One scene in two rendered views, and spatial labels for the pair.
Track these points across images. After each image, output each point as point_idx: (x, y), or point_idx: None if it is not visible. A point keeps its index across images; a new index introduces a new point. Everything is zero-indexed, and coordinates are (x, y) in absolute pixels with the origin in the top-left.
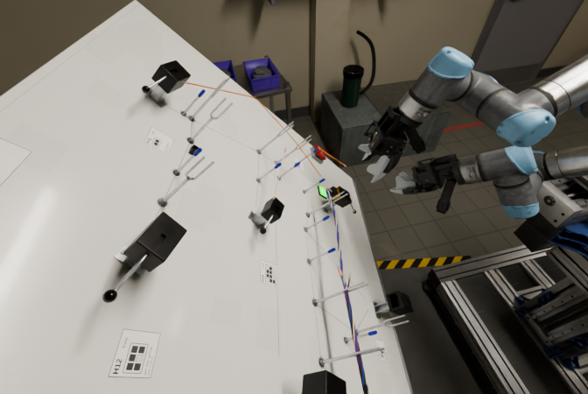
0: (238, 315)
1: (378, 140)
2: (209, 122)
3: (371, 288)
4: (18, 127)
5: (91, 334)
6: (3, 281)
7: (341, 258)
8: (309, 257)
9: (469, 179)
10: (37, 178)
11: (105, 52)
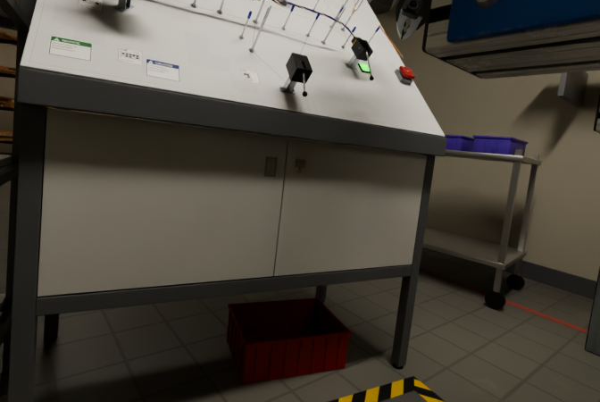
0: None
1: None
2: None
3: (307, 95)
4: None
5: None
6: None
7: (288, 3)
8: (286, 30)
9: None
10: None
11: None
